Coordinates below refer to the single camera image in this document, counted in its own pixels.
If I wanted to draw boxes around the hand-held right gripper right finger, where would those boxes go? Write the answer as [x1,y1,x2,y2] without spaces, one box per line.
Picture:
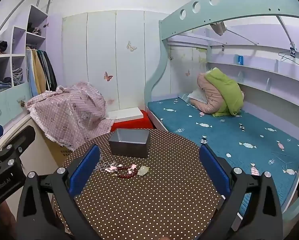
[199,144,283,240]

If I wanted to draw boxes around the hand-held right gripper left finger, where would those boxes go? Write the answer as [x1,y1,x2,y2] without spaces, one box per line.
[16,144,101,240]

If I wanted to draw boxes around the silver chain bracelet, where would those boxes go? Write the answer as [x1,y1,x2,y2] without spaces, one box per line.
[96,158,112,173]

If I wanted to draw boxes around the red bead bracelet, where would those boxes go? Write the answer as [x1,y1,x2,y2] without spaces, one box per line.
[117,164,138,179]

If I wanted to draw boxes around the grey metal box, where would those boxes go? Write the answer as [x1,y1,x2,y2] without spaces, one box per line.
[109,128,150,158]

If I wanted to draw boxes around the teal drawer cabinet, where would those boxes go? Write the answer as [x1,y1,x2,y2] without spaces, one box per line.
[0,82,33,131]

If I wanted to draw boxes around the blue candy print mattress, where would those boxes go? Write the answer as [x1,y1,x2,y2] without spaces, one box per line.
[148,97,299,213]

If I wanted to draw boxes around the folded jeans stack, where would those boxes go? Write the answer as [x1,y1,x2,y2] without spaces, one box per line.
[0,77,12,93]

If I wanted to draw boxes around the pink checkered blanket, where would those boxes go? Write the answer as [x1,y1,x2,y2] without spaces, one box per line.
[26,82,115,152]

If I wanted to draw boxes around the folded grey blue clothes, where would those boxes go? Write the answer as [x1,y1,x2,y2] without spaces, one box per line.
[13,67,24,83]

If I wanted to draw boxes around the row of hanging clothes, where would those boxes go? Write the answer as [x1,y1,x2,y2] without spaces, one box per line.
[26,49,58,98]

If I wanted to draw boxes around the red stool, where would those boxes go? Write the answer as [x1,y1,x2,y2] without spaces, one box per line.
[111,110,154,133]

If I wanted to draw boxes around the brown polka dot tablecloth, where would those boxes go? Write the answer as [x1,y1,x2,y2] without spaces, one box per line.
[53,129,226,240]

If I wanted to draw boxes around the white pillow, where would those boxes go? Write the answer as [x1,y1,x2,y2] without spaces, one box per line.
[187,89,208,104]

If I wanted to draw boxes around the pink and green quilt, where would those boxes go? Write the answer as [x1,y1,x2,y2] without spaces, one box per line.
[190,67,245,117]

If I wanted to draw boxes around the lilac shelf unit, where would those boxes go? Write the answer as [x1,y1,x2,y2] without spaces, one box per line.
[0,5,52,98]

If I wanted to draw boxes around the grey folded clothes pile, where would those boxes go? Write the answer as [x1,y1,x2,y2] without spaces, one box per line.
[27,24,42,35]

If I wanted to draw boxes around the white wardrobe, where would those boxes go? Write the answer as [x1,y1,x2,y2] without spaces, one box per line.
[62,10,171,112]

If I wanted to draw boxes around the grey clip lamp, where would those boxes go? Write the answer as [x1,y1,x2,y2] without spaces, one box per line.
[209,21,226,36]

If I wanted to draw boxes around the lilac wall shelf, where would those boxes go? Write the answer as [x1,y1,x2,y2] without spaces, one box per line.
[207,40,299,96]

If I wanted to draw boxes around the wire clothes hanger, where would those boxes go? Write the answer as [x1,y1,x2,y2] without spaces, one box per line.
[279,47,299,70]

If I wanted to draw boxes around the teal bunk bed frame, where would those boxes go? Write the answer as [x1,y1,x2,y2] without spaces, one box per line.
[144,0,299,220]

